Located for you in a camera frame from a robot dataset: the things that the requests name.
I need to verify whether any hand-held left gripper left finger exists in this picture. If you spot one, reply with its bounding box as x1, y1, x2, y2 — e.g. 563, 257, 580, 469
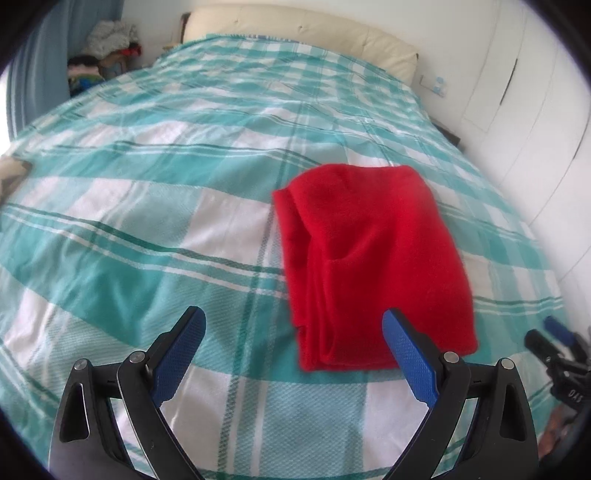
48, 305, 207, 480

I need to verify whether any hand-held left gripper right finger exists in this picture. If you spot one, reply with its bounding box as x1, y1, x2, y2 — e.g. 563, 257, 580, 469
381, 308, 541, 480

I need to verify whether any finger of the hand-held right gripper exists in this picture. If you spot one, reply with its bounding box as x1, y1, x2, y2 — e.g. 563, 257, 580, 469
524, 329, 561, 367
544, 315, 578, 347

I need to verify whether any red shirt with white print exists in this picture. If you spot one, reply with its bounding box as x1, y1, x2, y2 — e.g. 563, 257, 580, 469
271, 163, 479, 372

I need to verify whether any person's right forearm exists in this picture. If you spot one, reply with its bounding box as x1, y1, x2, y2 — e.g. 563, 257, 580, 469
538, 405, 578, 472

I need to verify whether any pile of clothes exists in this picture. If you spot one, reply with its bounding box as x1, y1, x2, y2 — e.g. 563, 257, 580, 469
67, 21, 144, 97

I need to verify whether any teal plaid bedspread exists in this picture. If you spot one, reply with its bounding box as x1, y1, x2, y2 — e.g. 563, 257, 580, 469
0, 34, 566, 480

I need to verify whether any white wardrobe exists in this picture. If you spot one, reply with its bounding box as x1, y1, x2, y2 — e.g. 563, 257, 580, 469
462, 0, 591, 287

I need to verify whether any tan cloth item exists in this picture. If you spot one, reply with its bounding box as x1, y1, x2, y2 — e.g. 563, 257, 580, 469
0, 154, 33, 204

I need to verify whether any blue curtain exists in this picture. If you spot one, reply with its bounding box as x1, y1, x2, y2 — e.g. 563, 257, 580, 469
7, 0, 125, 139

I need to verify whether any cream padded headboard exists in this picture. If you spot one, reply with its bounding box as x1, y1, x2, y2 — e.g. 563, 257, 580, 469
182, 6, 420, 86

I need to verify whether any white wall socket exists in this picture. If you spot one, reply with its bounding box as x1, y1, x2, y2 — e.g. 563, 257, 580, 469
419, 74, 450, 97

